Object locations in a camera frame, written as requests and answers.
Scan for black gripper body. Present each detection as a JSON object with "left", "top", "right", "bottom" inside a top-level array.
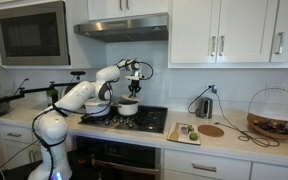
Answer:
[{"left": 129, "top": 79, "right": 142, "bottom": 92}]

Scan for white lid with metal handle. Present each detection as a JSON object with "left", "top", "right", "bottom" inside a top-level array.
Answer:
[{"left": 121, "top": 94, "right": 144, "bottom": 102}]

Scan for white saucepan without lid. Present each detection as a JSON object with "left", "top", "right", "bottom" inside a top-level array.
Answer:
[{"left": 112, "top": 99, "right": 140, "bottom": 117}]

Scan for white pot with lid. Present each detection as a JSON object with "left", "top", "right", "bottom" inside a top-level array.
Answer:
[{"left": 83, "top": 98, "right": 112, "bottom": 118}]

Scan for black gas stovetop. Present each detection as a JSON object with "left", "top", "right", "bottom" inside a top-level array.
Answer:
[{"left": 78, "top": 104, "right": 169, "bottom": 135}]

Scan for wooden spatula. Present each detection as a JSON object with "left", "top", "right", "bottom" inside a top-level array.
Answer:
[{"left": 169, "top": 122, "right": 182, "bottom": 142}]

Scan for stainless range hood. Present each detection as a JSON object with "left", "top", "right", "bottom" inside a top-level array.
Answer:
[{"left": 73, "top": 13, "right": 169, "bottom": 44}]

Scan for black glass oven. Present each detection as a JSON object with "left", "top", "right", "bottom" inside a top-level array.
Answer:
[{"left": 75, "top": 134, "right": 162, "bottom": 180}]

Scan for wooden cutting board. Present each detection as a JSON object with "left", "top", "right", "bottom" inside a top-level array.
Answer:
[{"left": 167, "top": 121, "right": 202, "bottom": 146}]

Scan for silver countertop appliance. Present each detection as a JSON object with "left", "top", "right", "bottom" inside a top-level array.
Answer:
[{"left": 197, "top": 97, "right": 214, "bottom": 120}]

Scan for large green round item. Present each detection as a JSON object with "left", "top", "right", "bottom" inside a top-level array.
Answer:
[{"left": 188, "top": 131, "right": 199, "bottom": 141}]

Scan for round cork trivet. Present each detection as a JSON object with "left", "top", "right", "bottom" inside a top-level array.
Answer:
[{"left": 197, "top": 124, "right": 225, "bottom": 138}]

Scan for wide white drawer front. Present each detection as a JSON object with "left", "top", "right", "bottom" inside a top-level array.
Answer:
[{"left": 163, "top": 149, "right": 252, "bottom": 180}]

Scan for stainless built-in microwave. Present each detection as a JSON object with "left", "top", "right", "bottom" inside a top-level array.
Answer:
[{"left": 0, "top": 0, "right": 72, "bottom": 67}]

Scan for small white drawer front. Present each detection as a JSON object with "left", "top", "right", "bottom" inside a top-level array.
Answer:
[{"left": 0, "top": 123, "right": 36, "bottom": 144}]

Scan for dark basket contents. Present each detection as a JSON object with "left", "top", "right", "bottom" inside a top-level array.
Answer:
[{"left": 253, "top": 118, "right": 288, "bottom": 135}]

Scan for plain white drawer front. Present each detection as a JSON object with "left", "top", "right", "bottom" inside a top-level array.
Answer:
[{"left": 250, "top": 162, "right": 288, "bottom": 180}]

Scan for black camera on mount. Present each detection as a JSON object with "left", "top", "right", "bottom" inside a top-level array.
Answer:
[{"left": 69, "top": 70, "right": 87, "bottom": 84}]

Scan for black appliance power cable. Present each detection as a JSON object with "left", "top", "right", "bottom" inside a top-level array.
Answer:
[{"left": 187, "top": 85, "right": 213, "bottom": 115}]

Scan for wall power outlet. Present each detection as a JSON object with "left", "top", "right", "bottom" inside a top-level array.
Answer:
[{"left": 207, "top": 84, "right": 219, "bottom": 95}]

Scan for silver oven door handle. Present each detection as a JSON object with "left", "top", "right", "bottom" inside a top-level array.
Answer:
[{"left": 92, "top": 159, "right": 161, "bottom": 175}]

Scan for black camera boom stand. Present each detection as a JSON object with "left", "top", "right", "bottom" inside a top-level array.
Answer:
[{"left": 0, "top": 79, "right": 85, "bottom": 168}]

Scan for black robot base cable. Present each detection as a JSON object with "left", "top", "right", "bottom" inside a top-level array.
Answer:
[{"left": 31, "top": 104, "right": 68, "bottom": 180}]

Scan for long black coiled cable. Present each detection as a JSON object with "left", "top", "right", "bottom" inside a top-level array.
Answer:
[{"left": 213, "top": 89, "right": 281, "bottom": 148}]

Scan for wooden basket with wire handle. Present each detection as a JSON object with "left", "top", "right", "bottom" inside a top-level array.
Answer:
[{"left": 246, "top": 87, "right": 288, "bottom": 140}]

